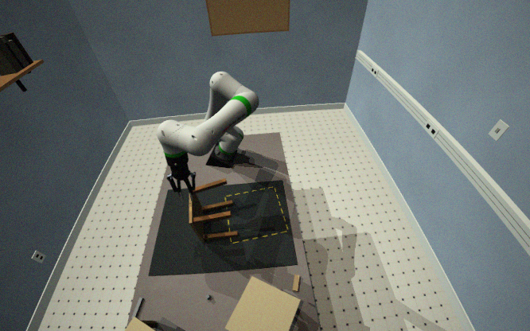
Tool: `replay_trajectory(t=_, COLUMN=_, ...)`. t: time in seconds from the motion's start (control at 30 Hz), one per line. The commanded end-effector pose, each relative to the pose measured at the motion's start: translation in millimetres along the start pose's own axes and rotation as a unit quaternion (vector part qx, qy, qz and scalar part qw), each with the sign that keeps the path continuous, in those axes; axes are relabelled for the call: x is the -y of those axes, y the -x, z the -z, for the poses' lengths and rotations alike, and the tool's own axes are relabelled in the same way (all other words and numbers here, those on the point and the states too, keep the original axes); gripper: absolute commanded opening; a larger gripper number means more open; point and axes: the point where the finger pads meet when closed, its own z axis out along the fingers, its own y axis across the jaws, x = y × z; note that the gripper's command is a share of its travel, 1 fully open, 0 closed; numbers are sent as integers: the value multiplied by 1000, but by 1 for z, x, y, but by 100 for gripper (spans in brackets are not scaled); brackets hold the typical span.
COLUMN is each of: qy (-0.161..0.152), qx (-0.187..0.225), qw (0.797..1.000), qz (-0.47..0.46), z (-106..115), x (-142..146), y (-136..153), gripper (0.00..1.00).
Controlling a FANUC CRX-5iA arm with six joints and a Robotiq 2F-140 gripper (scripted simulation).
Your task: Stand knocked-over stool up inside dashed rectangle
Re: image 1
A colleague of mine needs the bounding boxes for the dark grey mat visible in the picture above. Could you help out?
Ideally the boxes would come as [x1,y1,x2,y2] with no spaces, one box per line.
[148,180,298,276]

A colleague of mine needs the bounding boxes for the small wooden stool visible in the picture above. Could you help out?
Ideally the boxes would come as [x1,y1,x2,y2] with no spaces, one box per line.
[189,178,238,243]

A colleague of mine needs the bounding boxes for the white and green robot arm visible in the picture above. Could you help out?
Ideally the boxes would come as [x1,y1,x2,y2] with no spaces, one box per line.
[157,72,259,168]

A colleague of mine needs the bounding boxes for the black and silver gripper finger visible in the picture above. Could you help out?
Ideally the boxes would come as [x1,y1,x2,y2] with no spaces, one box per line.
[182,172,196,201]
[167,174,184,202]

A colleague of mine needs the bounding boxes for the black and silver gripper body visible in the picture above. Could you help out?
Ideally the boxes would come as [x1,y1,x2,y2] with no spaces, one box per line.
[170,163,190,181]

